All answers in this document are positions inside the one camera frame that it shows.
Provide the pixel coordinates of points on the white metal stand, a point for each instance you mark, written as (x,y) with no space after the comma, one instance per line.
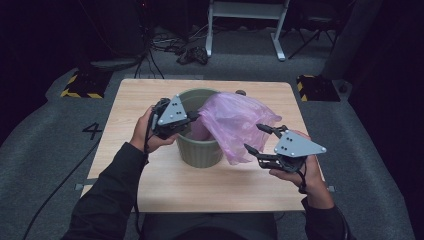
(246,10)

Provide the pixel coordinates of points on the yellow black striped block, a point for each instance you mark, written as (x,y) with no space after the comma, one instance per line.
(87,85)
(316,88)

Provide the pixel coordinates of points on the round grey stand base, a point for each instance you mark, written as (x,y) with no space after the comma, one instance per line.
(113,64)

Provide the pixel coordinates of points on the black tripod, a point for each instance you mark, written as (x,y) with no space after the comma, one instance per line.
(313,36)

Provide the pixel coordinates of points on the small dark round object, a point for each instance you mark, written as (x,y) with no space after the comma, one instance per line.
(240,92)

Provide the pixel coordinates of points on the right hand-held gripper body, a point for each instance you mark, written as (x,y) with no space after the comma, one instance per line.
(296,146)

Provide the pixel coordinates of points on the person's lap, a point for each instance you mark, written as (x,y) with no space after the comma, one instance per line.
(213,226)

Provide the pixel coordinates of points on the pink plastic bag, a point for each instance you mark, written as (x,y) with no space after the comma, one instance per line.
(233,120)

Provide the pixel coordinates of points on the person's right hand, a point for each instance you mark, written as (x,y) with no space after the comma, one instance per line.
(315,181)

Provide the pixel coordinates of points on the green plastic bin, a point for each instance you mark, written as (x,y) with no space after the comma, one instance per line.
(200,153)

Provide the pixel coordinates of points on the grey curtain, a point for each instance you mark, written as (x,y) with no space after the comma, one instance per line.
(353,33)

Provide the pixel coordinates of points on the person's left hand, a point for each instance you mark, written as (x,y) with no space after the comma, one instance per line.
(145,133)

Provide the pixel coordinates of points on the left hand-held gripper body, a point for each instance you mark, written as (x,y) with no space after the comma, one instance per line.
(171,113)

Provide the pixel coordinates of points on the dark cloth bundle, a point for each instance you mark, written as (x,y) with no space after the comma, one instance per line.
(193,56)

